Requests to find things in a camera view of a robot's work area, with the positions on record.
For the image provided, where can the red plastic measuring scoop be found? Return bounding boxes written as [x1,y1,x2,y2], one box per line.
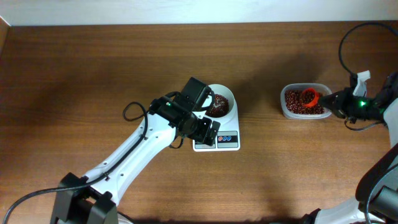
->
[300,88,320,108]

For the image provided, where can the red beans in bowl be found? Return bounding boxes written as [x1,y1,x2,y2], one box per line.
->
[205,94,229,118]

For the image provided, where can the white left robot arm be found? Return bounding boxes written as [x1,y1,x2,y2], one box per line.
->
[50,92,220,224]

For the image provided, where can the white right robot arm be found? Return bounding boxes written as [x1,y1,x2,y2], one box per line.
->
[299,72,397,224]

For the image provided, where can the red beans in container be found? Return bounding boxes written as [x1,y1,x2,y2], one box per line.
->
[285,90,325,114]

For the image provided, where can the clear plastic bean container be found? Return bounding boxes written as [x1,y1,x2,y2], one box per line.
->
[280,83,332,119]

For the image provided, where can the white round bowl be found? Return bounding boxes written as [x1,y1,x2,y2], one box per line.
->
[205,84,237,118]

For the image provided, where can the white digital kitchen scale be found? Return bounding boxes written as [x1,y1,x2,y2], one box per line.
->
[192,99,241,152]

